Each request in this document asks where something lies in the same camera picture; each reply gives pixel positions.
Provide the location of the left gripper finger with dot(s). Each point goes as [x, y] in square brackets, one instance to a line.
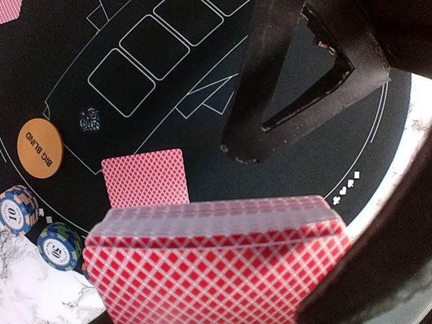
[386, 276]

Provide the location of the red card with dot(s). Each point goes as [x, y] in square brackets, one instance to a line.
[9, 10]
[147, 179]

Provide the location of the green chip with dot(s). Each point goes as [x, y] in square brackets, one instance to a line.
[60, 246]

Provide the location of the grey chip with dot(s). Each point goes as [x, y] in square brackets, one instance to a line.
[19, 210]

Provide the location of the orange big blind button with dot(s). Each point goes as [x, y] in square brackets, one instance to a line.
[40, 148]

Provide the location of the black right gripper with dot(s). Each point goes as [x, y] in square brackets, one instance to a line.
[307, 61]

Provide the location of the round black poker mat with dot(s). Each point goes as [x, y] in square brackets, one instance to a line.
[123, 77]

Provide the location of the red playing card deck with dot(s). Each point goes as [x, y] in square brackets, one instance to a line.
[234, 261]

